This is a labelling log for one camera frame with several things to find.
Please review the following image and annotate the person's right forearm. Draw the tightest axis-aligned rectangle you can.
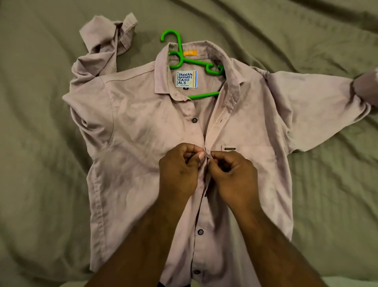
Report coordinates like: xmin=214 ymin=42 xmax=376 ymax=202
xmin=233 ymin=204 xmax=328 ymax=287

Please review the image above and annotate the bed with taupe sheet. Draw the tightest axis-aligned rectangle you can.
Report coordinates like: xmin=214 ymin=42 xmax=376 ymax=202
xmin=0 ymin=0 xmax=378 ymax=287

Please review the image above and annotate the person's left forearm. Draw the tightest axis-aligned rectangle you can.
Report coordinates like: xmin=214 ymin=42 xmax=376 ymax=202
xmin=83 ymin=198 xmax=191 ymax=287

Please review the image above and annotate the person's right hand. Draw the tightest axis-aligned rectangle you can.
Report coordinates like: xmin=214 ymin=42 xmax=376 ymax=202
xmin=207 ymin=150 xmax=262 ymax=215

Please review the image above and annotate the pile of coloured plastic hangers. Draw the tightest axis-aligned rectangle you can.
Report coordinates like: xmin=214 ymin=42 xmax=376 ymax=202
xmin=160 ymin=29 xmax=226 ymax=100

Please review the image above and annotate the pink garment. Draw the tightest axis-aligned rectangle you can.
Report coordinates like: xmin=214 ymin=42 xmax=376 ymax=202
xmin=62 ymin=13 xmax=378 ymax=287

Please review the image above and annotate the person's left hand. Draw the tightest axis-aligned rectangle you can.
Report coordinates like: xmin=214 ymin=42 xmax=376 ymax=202
xmin=158 ymin=142 xmax=206 ymax=209

